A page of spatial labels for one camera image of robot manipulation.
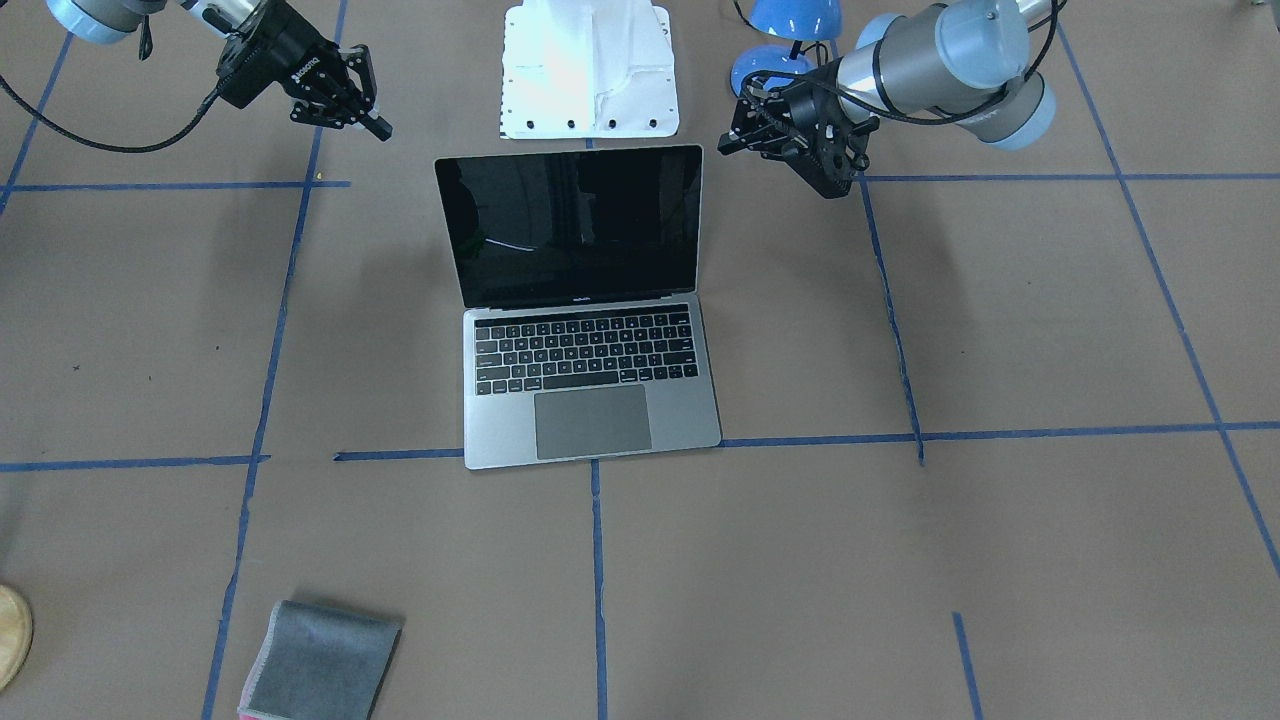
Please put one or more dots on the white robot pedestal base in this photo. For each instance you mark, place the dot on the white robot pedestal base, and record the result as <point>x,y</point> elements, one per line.
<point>588,69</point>

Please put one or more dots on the folded grey cloth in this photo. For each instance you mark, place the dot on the folded grey cloth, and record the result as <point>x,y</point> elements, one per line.
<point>318,662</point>

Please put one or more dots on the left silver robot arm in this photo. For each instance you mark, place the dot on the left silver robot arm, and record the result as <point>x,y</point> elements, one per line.
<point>968,64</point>

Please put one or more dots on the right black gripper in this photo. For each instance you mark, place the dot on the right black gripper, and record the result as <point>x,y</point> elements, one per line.
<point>266,62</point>

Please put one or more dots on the wooden mug tree stand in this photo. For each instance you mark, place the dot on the wooden mug tree stand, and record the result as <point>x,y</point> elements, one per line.
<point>17,630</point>

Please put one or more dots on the grey laptop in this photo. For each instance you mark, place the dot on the grey laptop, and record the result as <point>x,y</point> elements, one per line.
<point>582,335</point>

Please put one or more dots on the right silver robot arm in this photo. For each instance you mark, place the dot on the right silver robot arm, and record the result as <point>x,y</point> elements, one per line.
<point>107,22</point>

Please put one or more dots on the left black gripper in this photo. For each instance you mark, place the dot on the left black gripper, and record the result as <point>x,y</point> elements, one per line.
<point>790,108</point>

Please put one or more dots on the blue desk lamp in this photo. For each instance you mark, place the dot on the blue desk lamp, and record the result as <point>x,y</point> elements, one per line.
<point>805,30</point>

